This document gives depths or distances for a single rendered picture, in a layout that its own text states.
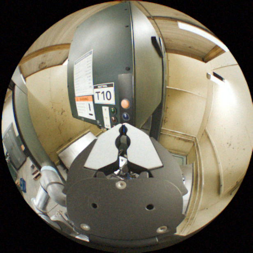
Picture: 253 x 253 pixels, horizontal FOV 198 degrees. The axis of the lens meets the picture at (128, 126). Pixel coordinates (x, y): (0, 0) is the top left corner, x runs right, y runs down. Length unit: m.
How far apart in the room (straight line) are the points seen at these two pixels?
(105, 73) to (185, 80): 1.11
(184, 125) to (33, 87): 2.34
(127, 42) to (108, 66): 0.10
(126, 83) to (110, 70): 0.07
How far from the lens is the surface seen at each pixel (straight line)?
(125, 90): 0.24
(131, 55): 0.25
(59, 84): 1.49
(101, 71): 0.30
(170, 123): 1.35
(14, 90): 0.68
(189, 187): 1.16
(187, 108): 1.29
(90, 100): 0.36
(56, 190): 0.37
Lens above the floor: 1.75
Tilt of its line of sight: 29 degrees down
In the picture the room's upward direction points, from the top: 1 degrees counter-clockwise
